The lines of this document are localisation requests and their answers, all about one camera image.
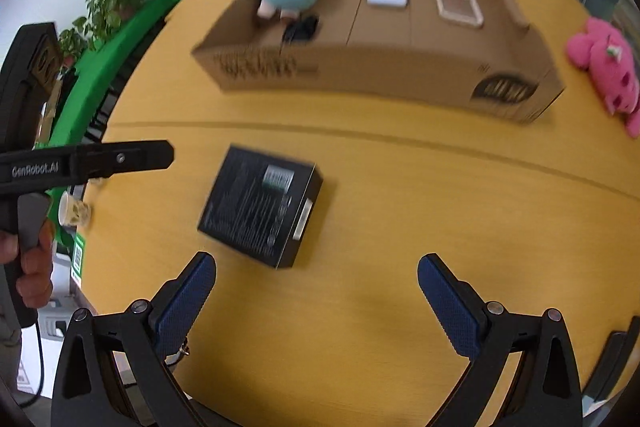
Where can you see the wooden desktop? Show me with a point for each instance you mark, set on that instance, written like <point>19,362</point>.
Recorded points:
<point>375,207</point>

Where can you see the cardboard box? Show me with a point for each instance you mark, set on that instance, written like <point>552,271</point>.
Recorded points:
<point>400,62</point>

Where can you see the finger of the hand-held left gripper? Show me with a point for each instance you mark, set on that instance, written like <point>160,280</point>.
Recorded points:
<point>125,159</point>

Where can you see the black product box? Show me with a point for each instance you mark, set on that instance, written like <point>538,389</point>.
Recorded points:
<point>250,207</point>

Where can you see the glass cup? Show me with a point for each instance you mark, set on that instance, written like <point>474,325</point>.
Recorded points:
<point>72,209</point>

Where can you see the white phone case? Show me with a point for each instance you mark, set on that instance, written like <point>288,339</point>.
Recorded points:
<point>457,2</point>

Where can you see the person's left hand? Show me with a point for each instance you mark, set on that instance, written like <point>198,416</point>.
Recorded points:
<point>37,277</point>

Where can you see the small potted plant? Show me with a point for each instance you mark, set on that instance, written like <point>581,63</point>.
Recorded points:
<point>72,42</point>

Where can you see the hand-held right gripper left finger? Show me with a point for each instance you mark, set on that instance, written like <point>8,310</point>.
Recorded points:
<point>185,307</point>

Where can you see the pink plush toy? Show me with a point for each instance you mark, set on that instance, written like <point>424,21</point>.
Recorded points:
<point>607,67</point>

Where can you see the small black object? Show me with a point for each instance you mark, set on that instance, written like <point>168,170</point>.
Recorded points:
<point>300,29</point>

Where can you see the green and white sticker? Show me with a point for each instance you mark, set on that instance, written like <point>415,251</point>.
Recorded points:
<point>77,257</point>

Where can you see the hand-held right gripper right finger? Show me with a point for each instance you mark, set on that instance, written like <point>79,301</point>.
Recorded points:
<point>450,307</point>

